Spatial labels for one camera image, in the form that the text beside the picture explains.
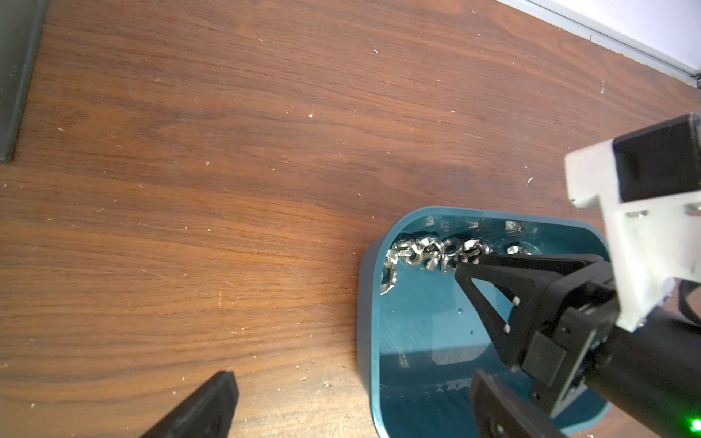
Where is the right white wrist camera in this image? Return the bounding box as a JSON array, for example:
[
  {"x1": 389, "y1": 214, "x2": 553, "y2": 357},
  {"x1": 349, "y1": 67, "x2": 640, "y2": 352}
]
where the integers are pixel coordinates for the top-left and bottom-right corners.
[{"x1": 564, "y1": 112, "x2": 700, "y2": 332}]

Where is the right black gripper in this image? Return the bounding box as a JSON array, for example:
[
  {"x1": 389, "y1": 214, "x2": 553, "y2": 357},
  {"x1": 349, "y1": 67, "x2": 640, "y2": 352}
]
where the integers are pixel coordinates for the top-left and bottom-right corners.
[{"x1": 455, "y1": 254, "x2": 700, "y2": 437}]

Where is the teal plastic storage box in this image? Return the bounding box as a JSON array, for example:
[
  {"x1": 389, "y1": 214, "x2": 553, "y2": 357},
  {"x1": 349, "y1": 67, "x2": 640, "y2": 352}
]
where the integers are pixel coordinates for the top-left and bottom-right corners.
[{"x1": 357, "y1": 206, "x2": 608, "y2": 437}]

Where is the pile of silver wing nuts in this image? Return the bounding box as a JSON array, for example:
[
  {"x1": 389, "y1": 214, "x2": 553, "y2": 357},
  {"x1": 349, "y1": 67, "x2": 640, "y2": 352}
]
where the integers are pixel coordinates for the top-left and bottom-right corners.
[{"x1": 374, "y1": 214, "x2": 542, "y2": 296}]

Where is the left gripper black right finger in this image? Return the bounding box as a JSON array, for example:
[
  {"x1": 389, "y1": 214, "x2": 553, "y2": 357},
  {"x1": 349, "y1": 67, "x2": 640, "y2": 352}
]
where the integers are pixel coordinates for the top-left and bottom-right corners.
[{"x1": 470, "y1": 370, "x2": 566, "y2": 438}]

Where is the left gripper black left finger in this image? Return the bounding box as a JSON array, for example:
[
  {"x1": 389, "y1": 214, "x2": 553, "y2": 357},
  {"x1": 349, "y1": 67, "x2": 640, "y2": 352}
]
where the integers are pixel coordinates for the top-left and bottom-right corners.
[{"x1": 142, "y1": 370, "x2": 239, "y2": 438}]

